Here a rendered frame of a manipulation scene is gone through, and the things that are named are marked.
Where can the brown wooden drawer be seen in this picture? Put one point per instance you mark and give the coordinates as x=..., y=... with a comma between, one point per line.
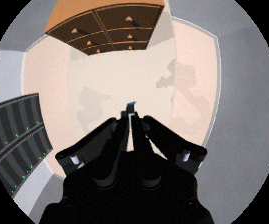
x=90, y=40
x=81, y=25
x=129, y=34
x=132, y=45
x=95, y=49
x=128, y=16

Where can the brown wooden chest of drawers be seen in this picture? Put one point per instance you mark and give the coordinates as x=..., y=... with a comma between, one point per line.
x=67, y=9

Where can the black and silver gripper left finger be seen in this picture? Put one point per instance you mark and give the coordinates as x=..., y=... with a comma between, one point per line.
x=104, y=141

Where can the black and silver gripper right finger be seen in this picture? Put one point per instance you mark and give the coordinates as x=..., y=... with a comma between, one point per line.
x=176, y=149

